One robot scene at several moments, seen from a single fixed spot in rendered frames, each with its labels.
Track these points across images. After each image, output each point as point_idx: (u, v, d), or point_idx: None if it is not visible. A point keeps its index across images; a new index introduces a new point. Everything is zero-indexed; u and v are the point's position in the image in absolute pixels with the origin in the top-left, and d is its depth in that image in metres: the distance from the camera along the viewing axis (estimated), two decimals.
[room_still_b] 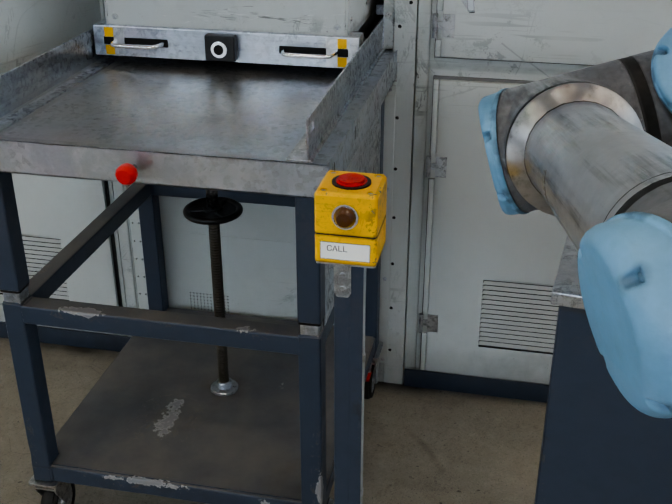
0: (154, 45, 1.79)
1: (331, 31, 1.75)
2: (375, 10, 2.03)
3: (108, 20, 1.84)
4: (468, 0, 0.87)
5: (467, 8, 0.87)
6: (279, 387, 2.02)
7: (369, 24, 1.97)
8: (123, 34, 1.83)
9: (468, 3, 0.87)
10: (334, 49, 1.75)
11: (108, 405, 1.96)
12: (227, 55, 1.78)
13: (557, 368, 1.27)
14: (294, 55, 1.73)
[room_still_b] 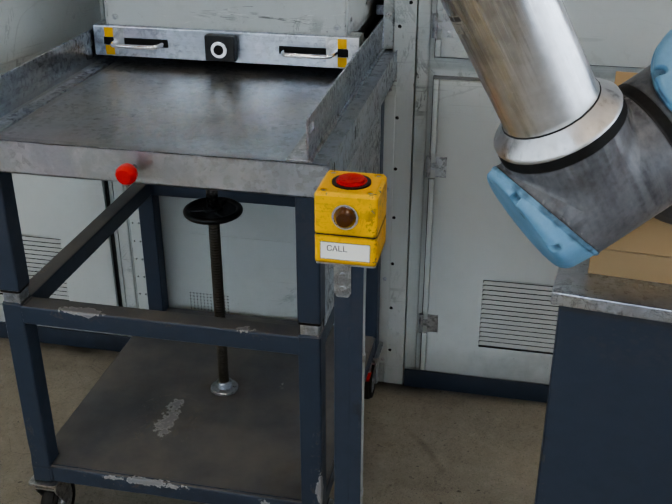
0: (154, 45, 1.79)
1: (331, 31, 1.75)
2: (375, 10, 2.03)
3: (108, 20, 1.84)
4: None
5: None
6: (279, 387, 2.02)
7: (369, 24, 1.97)
8: (123, 34, 1.83)
9: None
10: (334, 49, 1.75)
11: (108, 405, 1.96)
12: (227, 55, 1.78)
13: (557, 368, 1.27)
14: (294, 55, 1.73)
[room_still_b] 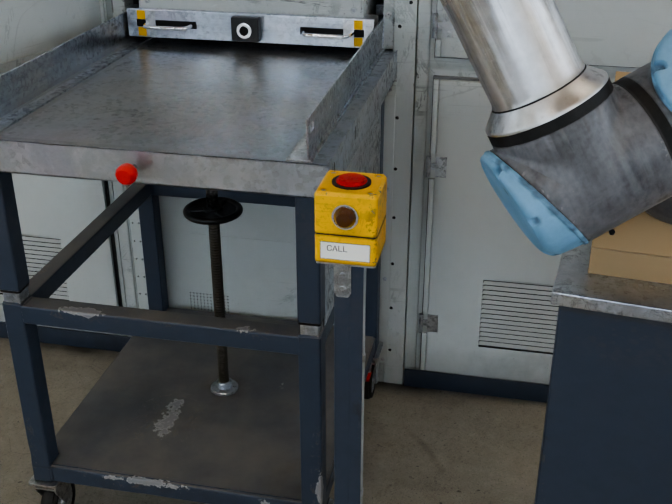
0: (184, 26, 1.94)
1: (348, 13, 1.90)
2: None
3: (141, 4, 1.98)
4: None
5: None
6: (279, 387, 2.02)
7: None
8: (154, 16, 1.97)
9: None
10: (351, 30, 1.90)
11: (108, 405, 1.96)
12: (252, 36, 1.93)
13: (557, 368, 1.27)
14: (314, 35, 1.88)
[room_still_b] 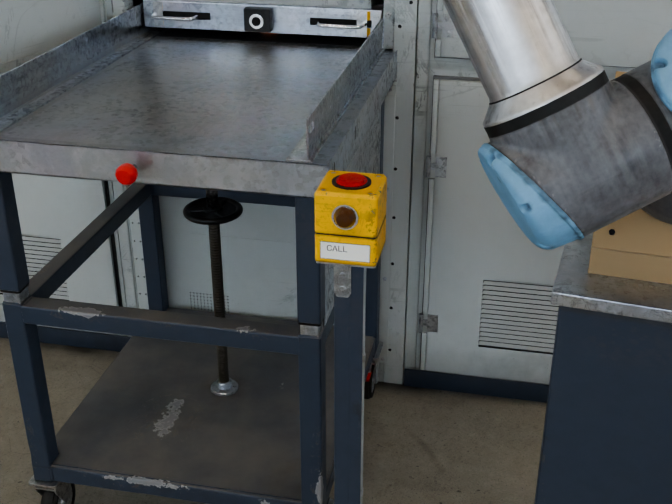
0: (190, 17, 2.02)
1: (356, 4, 1.98)
2: None
3: None
4: None
5: None
6: (279, 387, 2.02)
7: None
8: (162, 7, 2.05)
9: None
10: (364, 20, 1.97)
11: (108, 405, 1.96)
12: (264, 26, 2.00)
13: (557, 368, 1.27)
14: (328, 25, 1.96)
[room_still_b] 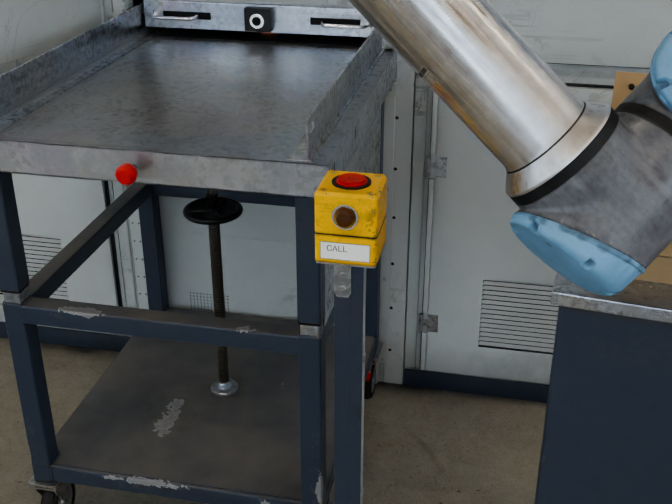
0: (190, 17, 2.02)
1: None
2: None
3: None
4: None
5: None
6: (279, 387, 2.02)
7: None
8: (162, 7, 2.06)
9: None
10: (367, 20, 1.97)
11: (108, 405, 1.96)
12: (264, 26, 2.01)
13: (557, 368, 1.27)
14: (332, 25, 1.96)
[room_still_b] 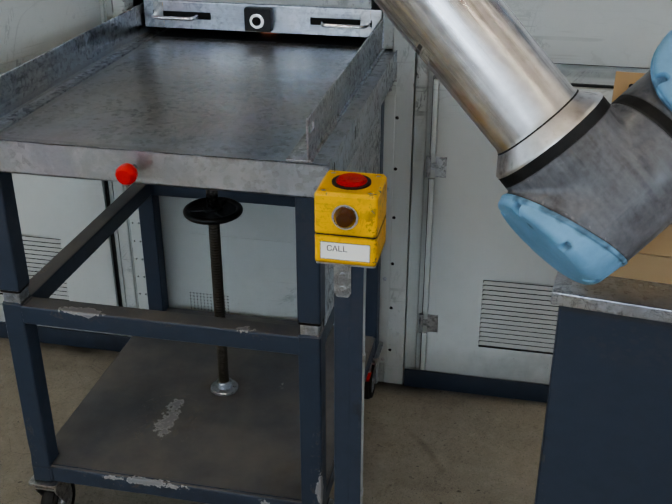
0: (190, 17, 2.02)
1: (357, 4, 1.98)
2: None
3: None
4: None
5: None
6: (279, 387, 2.02)
7: None
8: (162, 7, 2.06)
9: None
10: (367, 20, 1.97)
11: (108, 405, 1.96)
12: (264, 26, 2.01)
13: (557, 368, 1.27)
14: (332, 25, 1.96)
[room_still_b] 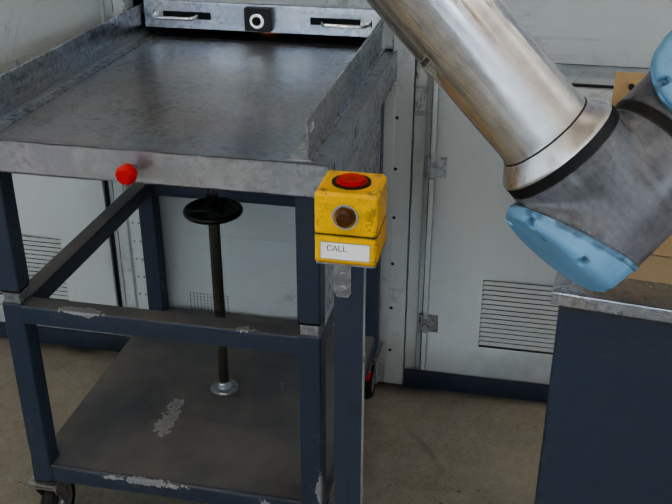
0: (190, 17, 2.02)
1: (357, 4, 1.98)
2: None
3: None
4: None
5: None
6: (279, 387, 2.02)
7: None
8: (162, 7, 2.06)
9: None
10: (367, 20, 1.97)
11: (108, 405, 1.96)
12: (264, 26, 2.01)
13: (557, 368, 1.27)
14: (332, 25, 1.96)
